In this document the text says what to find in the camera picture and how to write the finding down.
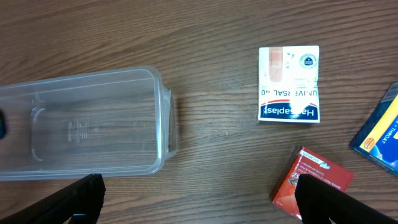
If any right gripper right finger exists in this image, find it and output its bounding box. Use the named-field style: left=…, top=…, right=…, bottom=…
left=295, top=174, right=397, bottom=224

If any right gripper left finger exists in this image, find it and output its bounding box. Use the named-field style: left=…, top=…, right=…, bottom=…
left=1, top=174, right=106, bottom=224

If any clear plastic container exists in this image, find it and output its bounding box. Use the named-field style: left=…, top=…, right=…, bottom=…
left=1, top=66, right=178, bottom=181

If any red caplet box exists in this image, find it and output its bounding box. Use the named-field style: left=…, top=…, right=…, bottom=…
left=269, top=146, right=355, bottom=218

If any blue yellow VapoDrops box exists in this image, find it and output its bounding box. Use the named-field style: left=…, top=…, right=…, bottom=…
left=349, top=82, right=397, bottom=175

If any white Hansaplast plaster box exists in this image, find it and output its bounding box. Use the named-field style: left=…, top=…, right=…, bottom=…
left=257, top=45, right=320, bottom=124

